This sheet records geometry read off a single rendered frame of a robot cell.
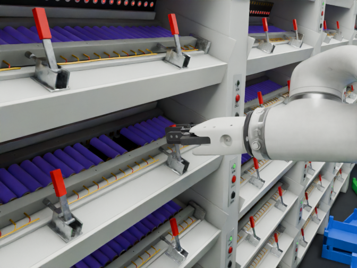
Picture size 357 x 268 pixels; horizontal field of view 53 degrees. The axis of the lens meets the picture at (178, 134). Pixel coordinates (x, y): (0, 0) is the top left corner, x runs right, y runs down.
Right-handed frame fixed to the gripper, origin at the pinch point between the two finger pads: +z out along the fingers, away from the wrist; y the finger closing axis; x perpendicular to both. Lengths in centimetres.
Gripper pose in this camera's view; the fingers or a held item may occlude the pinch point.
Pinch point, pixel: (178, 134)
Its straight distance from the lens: 68.0
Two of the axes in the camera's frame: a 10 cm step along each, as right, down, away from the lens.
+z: -8.2, 0.0, 5.8
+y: 5.6, -2.4, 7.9
